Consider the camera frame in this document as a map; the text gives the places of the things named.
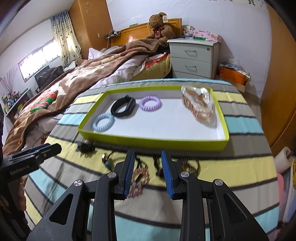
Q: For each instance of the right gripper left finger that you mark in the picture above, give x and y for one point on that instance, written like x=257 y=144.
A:
x=68 y=217

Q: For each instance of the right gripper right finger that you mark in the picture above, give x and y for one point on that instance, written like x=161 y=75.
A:
x=210 y=209

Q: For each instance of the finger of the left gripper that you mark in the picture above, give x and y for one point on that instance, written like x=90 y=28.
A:
x=47 y=151
x=38 y=148

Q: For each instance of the black scrunchie with pink ball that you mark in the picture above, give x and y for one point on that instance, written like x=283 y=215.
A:
x=85 y=147

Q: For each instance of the pink beaded hair clip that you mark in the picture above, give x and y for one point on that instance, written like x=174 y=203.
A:
x=140 y=179

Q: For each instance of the striped table cloth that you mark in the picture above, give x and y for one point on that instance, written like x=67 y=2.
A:
x=246 y=165

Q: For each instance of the brown patterned blanket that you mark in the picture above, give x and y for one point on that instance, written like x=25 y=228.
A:
x=70 y=84

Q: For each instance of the paper towel roll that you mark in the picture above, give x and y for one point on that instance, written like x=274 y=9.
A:
x=284 y=160

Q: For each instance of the green white shallow box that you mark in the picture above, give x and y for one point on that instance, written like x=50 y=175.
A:
x=158 y=121

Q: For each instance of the black wristband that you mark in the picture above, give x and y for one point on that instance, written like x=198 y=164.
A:
x=123 y=107

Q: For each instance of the dotted curtain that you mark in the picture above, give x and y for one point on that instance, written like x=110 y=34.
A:
x=64 y=36

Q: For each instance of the white floral bedsheet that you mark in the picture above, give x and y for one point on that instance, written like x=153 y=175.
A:
x=125 y=72

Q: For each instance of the yellow mattress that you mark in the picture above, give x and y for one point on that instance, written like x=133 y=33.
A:
x=154 y=69

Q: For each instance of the wooden wardrobe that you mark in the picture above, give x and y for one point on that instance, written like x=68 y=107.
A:
x=91 y=22

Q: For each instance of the orange storage box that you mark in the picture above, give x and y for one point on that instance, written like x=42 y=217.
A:
x=234 y=76

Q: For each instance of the wooden headboard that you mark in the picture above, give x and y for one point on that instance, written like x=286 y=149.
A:
x=141 y=31

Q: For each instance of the grey three-drawer nightstand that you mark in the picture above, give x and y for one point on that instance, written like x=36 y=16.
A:
x=196 y=59

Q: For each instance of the brown teddy bear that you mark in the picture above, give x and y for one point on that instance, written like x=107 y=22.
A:
x=160 y=29

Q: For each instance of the pink flowered box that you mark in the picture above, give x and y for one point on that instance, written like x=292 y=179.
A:
x=207 y=36

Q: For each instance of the gold chain hair clip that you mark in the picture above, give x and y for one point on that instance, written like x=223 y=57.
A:
x=198 y=101

